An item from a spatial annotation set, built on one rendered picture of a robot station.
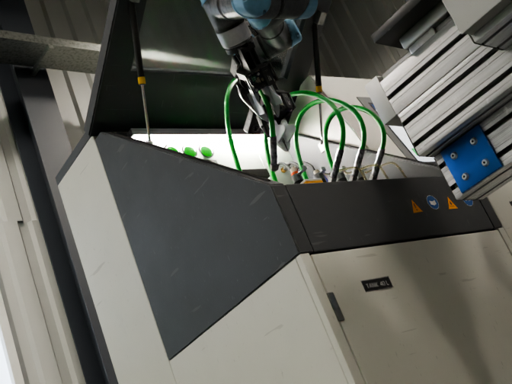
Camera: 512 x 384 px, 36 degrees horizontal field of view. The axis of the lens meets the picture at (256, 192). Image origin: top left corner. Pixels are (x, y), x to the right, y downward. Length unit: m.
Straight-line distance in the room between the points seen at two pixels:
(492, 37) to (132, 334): 1.27
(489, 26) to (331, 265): 0.60
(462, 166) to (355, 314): 0.37
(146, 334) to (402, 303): 0.72
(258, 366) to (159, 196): 0.51
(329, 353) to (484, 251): 0.59
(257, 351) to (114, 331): 0.62
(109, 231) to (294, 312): 0.76
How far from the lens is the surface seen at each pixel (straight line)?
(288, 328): 1.61
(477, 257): 1.94
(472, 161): 1.40
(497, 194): 2.15
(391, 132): 2.52
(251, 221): 1.67
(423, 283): 1.76
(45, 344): 6.11
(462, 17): 1.25
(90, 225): 2.29
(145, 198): 2.01
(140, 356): 2.12
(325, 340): 1.54
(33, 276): 6.36
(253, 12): 1.72
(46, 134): 6.59
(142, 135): 2.23
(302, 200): 1.64
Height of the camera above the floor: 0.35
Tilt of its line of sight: 22 degrees up
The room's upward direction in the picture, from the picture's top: 23 degrees counter-clockwise
